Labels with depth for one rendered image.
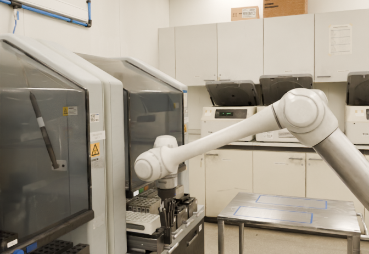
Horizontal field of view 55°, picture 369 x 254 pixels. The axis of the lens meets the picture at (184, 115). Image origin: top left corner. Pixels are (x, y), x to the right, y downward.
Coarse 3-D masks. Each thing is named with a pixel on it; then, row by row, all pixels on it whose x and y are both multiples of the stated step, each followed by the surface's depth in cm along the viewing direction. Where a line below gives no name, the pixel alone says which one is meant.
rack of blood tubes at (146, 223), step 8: (128, 216) 153; (136, 216) 154; (144, 216) 153; (152, 216) 153; (128, 224) 160; (136, 224) 159; (144, 224) 146; (152, 224) 146; (160, 224) 154; (144, 232) 146; (152, 232) 146
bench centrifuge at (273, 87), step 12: (264, 84) 382; (276, 84) 377; (288, 84) 373; (300, 84) 369; (312, 84) 365; (264, 96) 397; (276, 96) 393; (264, 108) 365; (264, 132) 359; (276, 132) 355; (288, 132) 351
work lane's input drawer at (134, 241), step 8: (128, 232) 149; (160, 232) 148; (128, 240) 148; (136, 240) 146; (144, 240) 145; (152, 240) 143; (160, 240) 146; (136, 248) 146; (144, 248) 145; (152, 248) 144; (160, 248) 146; (168, 248) 148
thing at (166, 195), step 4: (160, 192) 145; (164, 192) 144; (168, 192) 144; (172, 192) 145; (160, 196) 145; (164, 196) 144; (168, 196) 144; (172, 196) 145; (164, 200) 144; (168, 200) 146; (164, 204) 144
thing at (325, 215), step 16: (240, 192) 206; (224, 208) 176; (240, 208) 176; (256, 208) 175; (272, 208) 175; (288, 208) 175; (304, 208) 174; (320, 208) 174; (336, 208) 173; (352, 208) 173; (240, 224) 205; (256, 224) 159; (272, 224) 156; (288, 224) 154; (304, 224) 153; (320, 224) 153; (336, 224) 152; (352, 224) 152; (240, 240) 206; (352, 240) 184
